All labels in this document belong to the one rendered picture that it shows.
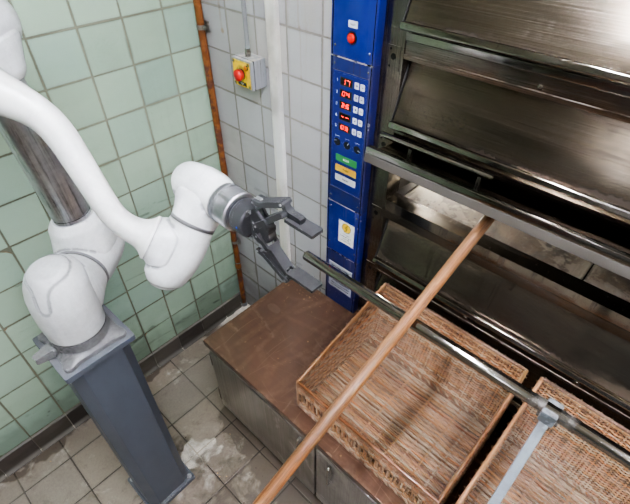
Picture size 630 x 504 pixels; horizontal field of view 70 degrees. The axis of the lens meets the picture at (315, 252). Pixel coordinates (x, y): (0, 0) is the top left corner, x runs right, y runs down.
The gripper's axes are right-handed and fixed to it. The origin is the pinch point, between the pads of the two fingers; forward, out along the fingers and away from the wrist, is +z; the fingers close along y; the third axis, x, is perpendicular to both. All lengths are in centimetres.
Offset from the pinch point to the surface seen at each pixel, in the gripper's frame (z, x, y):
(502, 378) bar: 34, -25, 30
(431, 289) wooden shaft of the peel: 10.4, -31.2, 24.3
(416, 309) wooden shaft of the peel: 10.4, -25.5, 26.9
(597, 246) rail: 36, -47, 5
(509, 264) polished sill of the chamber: 18, -61, 31
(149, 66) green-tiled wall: -115, -35, 2
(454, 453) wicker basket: 30, -34, 89
